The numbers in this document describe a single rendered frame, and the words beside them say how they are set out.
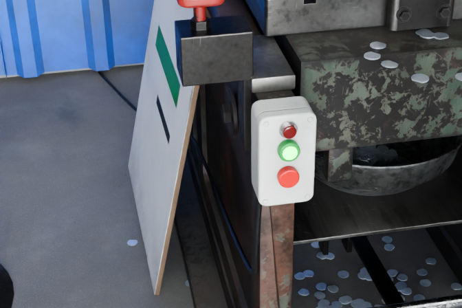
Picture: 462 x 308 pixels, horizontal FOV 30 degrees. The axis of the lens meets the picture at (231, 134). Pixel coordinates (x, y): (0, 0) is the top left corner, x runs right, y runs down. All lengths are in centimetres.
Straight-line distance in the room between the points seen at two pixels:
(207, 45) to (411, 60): 30
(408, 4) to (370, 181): 32
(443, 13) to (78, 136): 128
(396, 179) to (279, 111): 39
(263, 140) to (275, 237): 20
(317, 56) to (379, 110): 13
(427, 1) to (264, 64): 26
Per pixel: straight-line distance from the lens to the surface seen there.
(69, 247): 192
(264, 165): 111
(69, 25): 258
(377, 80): 122
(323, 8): 125
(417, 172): 143
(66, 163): 220
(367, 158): 158
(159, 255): 173
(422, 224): 145
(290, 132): 108
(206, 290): 172
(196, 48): 111
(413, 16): 127
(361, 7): 127
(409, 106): 126
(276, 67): 117
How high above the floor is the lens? 115
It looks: 30 degrees down
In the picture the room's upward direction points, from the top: 1 degrees counter-clockwise
